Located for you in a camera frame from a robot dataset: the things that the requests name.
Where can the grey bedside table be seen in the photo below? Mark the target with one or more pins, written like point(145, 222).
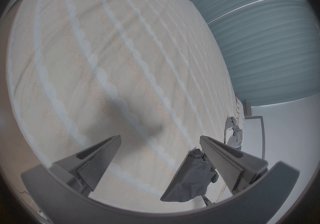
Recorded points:
point(247, 107)

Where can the white printed pillow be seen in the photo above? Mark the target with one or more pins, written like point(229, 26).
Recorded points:
point(240, 110)

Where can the pile of clothes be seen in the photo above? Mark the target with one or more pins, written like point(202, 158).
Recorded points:
point(236, 137)

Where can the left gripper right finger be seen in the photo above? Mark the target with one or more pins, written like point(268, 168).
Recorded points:
point(230, 165)

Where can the bed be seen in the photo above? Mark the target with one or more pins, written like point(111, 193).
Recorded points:
point(100, 55)

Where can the black T-shirt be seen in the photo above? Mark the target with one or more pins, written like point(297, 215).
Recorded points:
point(190, 180)

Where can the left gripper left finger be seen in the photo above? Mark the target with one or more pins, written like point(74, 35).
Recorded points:
point(92, 165)

